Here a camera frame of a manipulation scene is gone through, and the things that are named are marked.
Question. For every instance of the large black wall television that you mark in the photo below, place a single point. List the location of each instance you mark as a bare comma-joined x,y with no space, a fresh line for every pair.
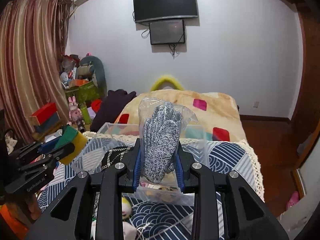
152,10

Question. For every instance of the brown wooden door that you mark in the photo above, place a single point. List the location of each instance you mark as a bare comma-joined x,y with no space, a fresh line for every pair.
305,120

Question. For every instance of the beige plush blanket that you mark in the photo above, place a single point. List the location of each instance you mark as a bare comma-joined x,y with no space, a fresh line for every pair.
216,112

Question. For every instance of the green yellow sponge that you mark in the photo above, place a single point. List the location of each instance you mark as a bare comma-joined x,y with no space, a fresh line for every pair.
71,142

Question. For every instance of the black bag with chain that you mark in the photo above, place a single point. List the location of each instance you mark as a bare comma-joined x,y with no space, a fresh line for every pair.
113,156

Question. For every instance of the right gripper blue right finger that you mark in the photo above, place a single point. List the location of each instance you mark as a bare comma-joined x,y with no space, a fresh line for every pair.
179,173

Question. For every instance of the red plush item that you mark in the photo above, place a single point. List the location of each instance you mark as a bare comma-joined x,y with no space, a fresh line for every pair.
95,105

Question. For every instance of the pink rabbit figurine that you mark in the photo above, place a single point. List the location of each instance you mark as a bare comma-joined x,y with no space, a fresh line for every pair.
75,114

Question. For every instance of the floral fabric scrunchie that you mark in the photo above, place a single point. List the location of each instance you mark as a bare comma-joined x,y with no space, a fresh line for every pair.
157,188

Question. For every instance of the pink plush toy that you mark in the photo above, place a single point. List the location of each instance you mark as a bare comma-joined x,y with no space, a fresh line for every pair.
294,199

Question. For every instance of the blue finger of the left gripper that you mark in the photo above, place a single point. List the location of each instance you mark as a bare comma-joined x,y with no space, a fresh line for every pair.
47,147

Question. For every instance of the red gift box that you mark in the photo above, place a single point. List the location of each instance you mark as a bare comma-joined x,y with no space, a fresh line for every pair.
43,114

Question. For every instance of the green water bottle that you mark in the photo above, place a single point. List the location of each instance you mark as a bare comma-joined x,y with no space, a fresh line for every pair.
85,114

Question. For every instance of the yellow plush headband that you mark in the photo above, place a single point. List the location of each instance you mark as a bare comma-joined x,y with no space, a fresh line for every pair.
166,82

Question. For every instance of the dark purple clothing pile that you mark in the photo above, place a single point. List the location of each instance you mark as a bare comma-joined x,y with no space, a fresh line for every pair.
111,107

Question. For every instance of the grey green plush toy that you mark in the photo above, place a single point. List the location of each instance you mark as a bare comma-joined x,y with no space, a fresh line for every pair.
92,68

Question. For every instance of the small black wall monitor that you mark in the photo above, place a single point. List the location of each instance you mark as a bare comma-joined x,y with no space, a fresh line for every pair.
167,32

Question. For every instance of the striped brown curtain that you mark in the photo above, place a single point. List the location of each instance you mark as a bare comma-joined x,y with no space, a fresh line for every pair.
33,39

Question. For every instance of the yellow plush ball toy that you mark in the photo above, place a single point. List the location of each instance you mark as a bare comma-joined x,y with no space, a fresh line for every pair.
126,208

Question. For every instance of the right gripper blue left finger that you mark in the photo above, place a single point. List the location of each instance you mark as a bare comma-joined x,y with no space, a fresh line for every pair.
137,172

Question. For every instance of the clear plastic storage box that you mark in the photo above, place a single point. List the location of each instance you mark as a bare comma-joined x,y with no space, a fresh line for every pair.
192,140

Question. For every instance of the blue patterned tablecloth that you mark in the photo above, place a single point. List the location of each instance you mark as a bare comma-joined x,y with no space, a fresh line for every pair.
158,213

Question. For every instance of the green cardboard box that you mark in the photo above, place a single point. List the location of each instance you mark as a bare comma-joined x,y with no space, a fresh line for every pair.
83,93

